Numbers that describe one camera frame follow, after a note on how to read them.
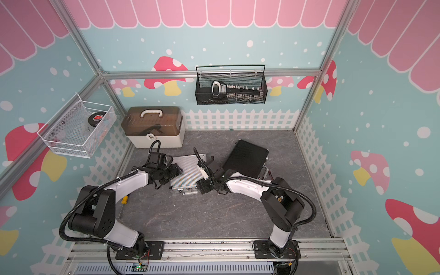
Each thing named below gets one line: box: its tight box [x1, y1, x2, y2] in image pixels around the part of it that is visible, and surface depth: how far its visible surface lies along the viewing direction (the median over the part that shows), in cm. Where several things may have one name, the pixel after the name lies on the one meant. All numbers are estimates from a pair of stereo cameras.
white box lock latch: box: [146, 132, 156, 141], surface depth 101 cm
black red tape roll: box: [87, 111, 107, 128], surface depth 81 cm
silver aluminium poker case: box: [169, 153, 207, 196], surface depth 91 cm
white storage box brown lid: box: [120, 105, 184, 137], surface depth 101 cm
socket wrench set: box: [210, 80, 264, 101], surface depth 91 cm
